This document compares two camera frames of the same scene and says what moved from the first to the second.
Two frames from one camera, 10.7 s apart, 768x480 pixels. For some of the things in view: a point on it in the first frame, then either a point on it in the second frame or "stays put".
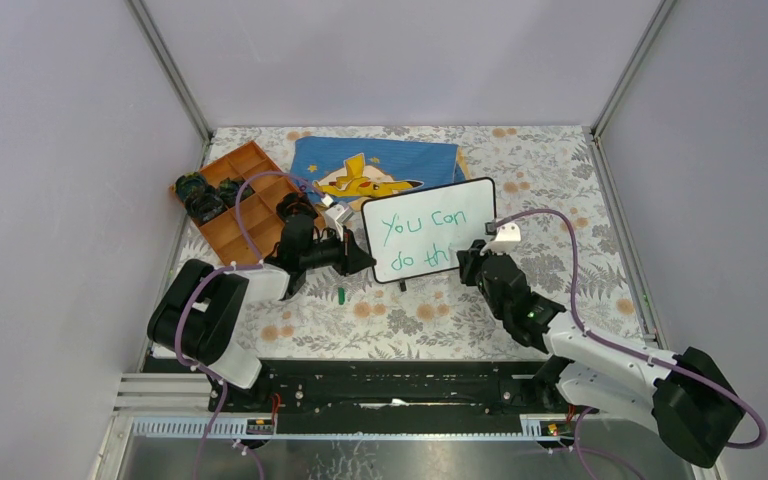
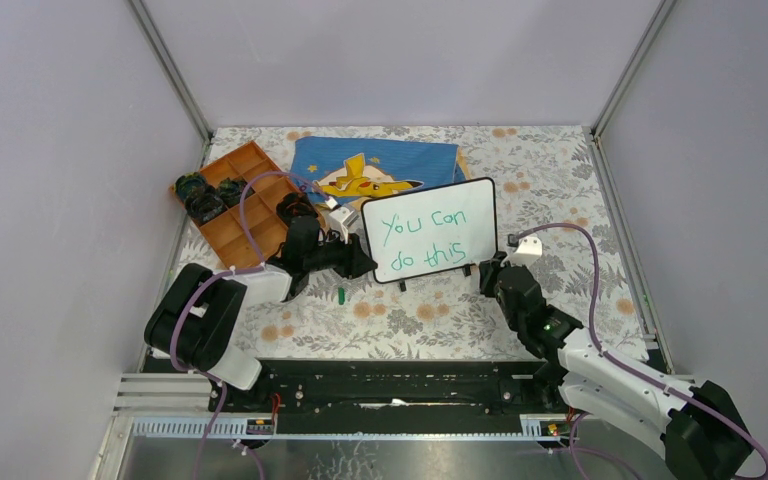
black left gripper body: [329, 253] stays put
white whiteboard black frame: [420, 231] stays put
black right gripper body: [473, 269] to [488, 287]
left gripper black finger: [355, 259] stays put
